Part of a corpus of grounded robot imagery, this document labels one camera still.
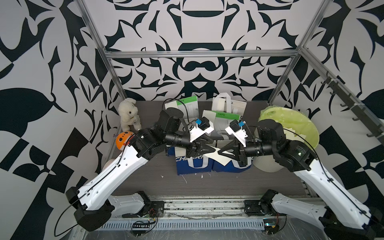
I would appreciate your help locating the green white back left bag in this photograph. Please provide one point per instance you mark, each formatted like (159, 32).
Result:
(189, 107)

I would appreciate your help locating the aluminium frame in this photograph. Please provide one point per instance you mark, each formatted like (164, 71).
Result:
(272, 51)

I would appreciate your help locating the orange plush monster toy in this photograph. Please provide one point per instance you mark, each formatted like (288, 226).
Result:
(122, 139)

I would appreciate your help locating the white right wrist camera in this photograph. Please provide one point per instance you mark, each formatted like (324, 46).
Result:
(236, 129)

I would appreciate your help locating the white receipt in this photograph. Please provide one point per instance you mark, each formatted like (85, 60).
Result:
(223, 160)

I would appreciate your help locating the green white bag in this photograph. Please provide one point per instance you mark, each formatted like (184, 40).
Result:
(189, 107)
(221, 121)

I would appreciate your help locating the green white middle bag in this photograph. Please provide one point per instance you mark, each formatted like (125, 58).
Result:
(221, 121)

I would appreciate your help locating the blue white front right bag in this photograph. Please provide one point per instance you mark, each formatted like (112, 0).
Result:
(232, 166)

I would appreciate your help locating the white plush rabbit toy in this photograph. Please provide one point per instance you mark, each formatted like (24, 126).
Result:
(128, 113)

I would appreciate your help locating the white blue back right bag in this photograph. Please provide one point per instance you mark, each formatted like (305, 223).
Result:
(224, 103)

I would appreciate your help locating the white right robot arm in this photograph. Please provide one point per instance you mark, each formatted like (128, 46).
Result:
(343, 217)

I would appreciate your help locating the blue white front left bag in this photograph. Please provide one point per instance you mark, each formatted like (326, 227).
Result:
(192, 165)

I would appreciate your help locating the green plastic bin liner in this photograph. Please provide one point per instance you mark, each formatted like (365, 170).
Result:
(294, 121)

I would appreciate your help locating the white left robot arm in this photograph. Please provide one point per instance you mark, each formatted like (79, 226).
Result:
(94, 202)

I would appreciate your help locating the white round trash bin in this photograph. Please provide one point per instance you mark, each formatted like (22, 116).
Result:
(267, 163)

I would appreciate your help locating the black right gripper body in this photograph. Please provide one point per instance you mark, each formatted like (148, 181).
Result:
(242, 160)

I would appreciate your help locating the white tape roll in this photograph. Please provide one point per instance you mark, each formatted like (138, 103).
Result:
(107, 164)

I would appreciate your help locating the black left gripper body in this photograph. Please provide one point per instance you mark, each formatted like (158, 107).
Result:
(191, 150)

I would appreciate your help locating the black wall hook rail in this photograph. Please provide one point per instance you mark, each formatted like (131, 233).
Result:
(351, 102)

